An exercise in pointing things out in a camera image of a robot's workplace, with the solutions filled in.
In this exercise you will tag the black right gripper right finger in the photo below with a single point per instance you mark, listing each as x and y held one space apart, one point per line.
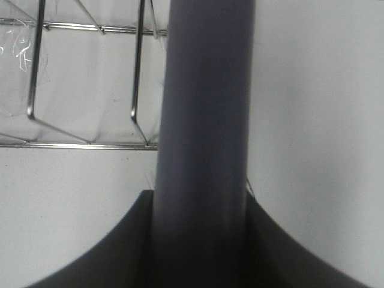
272 258

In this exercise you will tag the chrome wire dish rack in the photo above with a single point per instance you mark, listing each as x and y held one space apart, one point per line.
82 74

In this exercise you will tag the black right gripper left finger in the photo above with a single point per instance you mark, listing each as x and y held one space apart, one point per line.
116 260

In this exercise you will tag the purple hand brush black bristles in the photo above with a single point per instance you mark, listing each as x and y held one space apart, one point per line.
199 204

